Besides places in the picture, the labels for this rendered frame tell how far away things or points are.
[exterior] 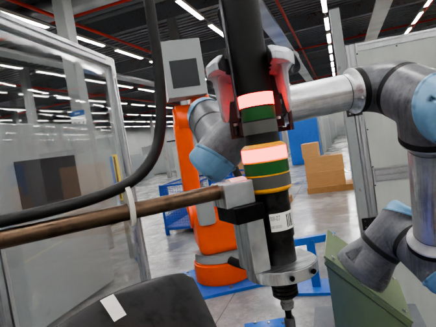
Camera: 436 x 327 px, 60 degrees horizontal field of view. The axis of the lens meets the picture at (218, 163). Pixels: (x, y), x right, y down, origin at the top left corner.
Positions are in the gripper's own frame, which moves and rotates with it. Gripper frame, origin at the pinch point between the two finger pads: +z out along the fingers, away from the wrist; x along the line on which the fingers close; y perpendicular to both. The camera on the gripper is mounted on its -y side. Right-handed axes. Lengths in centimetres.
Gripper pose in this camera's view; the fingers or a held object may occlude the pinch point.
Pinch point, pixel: (244, 54)
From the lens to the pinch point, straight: 34.8
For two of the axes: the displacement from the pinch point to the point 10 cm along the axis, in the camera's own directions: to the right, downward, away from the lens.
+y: 1.6, 9.9, 0.6
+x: -9.7, 1.5, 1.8
